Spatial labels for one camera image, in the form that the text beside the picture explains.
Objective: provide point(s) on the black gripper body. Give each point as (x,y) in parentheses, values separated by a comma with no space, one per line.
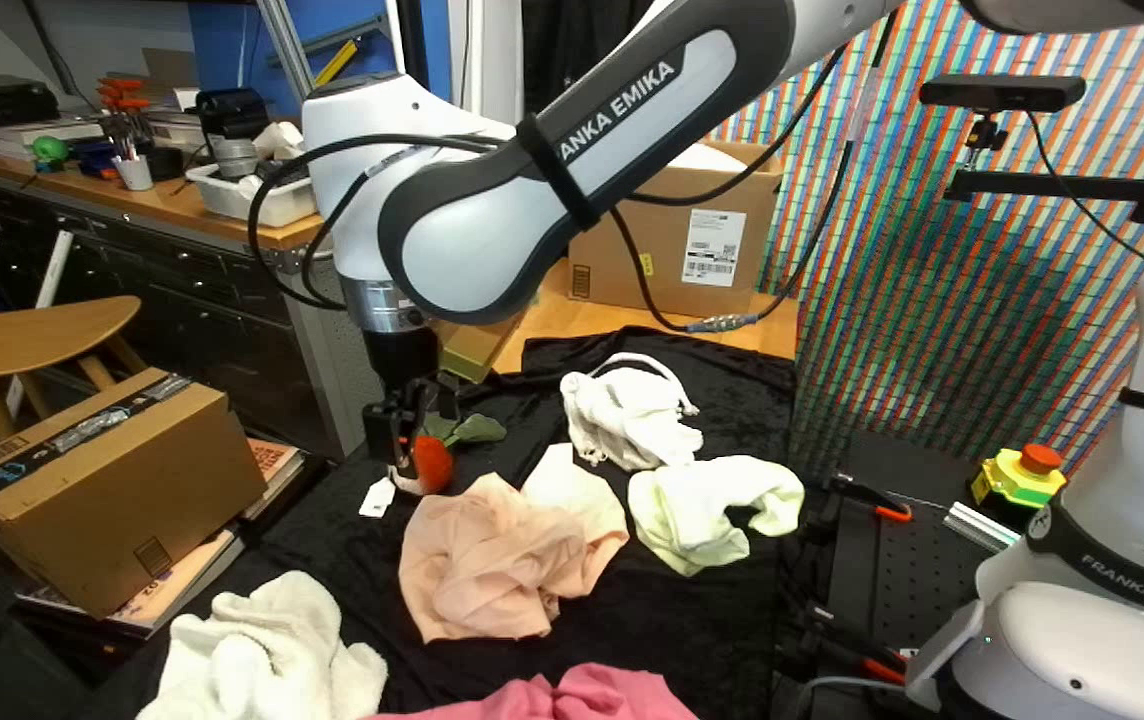
(409,390)

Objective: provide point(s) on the red plush strawberry toy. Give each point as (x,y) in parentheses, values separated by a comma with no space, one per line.
(425,453)

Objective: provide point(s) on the peach cloth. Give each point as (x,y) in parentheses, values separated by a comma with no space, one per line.
(503,556)

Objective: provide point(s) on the cream white towel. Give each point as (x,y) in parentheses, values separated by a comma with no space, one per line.
(629,414)

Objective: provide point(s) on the pale green cloth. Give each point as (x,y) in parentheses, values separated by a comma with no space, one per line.
(700,515)

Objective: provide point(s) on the small white cloth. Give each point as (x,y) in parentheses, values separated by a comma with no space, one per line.
(268,653)

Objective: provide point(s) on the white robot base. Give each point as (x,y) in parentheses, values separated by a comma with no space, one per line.
(1058,616)

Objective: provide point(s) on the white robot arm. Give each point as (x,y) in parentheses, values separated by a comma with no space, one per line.
(453,213)

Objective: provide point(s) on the wooden workbench cabinet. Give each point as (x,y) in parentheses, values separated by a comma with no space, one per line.
(209,311)

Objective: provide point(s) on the white plastic bin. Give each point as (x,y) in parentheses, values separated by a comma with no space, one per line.
(239,198)

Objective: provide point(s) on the brown cardboard box on floor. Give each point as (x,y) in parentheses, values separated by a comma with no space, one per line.
(109,492)

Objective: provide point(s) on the cardboard box on table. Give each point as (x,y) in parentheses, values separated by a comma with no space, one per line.
(696,237)

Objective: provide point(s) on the pink cloth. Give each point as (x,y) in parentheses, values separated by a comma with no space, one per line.
(581,695)

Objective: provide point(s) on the wooden stool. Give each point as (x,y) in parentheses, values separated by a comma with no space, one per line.
(80,335)

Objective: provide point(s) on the black velvet table cloth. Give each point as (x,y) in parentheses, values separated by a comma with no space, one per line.
(714,636)

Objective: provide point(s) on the yellow red emergency stop button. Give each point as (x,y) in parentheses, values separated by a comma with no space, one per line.
(1022,477)

